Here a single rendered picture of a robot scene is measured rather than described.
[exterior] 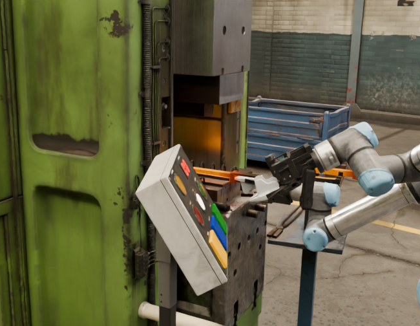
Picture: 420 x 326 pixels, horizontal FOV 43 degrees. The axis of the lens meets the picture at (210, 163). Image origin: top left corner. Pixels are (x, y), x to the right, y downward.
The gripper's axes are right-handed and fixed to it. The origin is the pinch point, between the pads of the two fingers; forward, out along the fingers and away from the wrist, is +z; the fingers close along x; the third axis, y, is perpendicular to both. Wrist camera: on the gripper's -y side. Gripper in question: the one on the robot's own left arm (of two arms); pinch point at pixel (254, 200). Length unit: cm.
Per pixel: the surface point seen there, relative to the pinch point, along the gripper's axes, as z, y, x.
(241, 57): -15, 33, -50
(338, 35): -184, -54, -838
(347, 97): -148, -157, -821
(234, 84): -9, 26, -46
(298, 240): -1, -44, -67
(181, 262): 18.2, 3.1, 27.1
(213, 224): 10.5, 3.3, 12.9
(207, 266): 13.6, -0.4, 27.0
